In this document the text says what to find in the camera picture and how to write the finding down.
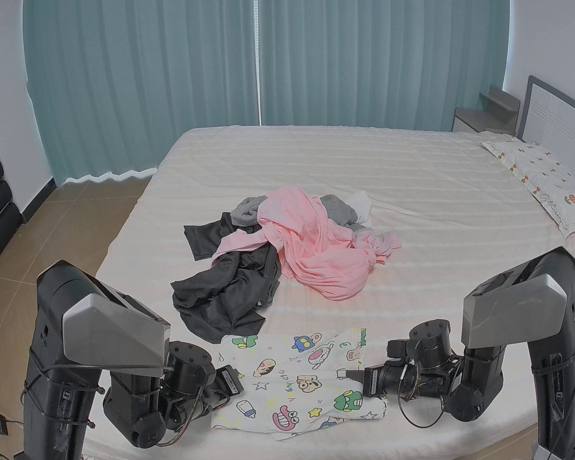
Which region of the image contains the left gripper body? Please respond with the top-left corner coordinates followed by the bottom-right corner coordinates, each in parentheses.
top-left (206, 364), bottom-right (246, 403)

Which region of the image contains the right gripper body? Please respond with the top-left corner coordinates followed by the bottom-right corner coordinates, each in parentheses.
top-left (362, 362), bottom-right (416, 399)

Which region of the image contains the white printed pyjama garment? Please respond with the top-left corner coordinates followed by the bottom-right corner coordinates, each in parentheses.
top-left (211, 326), bottom-right (389, 442)

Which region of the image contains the bed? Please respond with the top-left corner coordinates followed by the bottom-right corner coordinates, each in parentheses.
top-left (79, 75), bottom-right (575, 460)

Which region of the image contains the black garment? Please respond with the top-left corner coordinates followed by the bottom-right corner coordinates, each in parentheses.
top-left (171, 211), bottom-right (282, 345)

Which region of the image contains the pink garment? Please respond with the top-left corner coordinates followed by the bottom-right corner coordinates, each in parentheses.
top-left (211, 185), bottom-right (402, 302)

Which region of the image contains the grey garment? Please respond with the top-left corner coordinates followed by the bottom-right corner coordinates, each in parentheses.
top-left (230, 194), bottom-right (365, 231)

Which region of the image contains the white printed pillow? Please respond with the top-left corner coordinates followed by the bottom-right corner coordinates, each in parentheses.
top-left (480, 134), bottom-right (575, 238)

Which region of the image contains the grey white bedside table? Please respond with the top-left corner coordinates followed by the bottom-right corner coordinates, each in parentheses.
top-left (453, 84), bottom-right (521, 135)

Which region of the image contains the blue-green curtain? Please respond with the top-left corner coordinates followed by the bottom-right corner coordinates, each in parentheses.
top-left (23, 0), bottom-right (261, 186)
top-left (258, 0), bottom-right (513, 133)

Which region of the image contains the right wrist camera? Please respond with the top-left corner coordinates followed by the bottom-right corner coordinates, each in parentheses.
top-left (387, 337), bottom-right (413, 362)

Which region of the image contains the black cable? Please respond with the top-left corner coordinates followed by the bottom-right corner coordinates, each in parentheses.
top-left (396, 381), bottom-right (456, 429)
top-left (26, 348), bottom-right (211, 449)

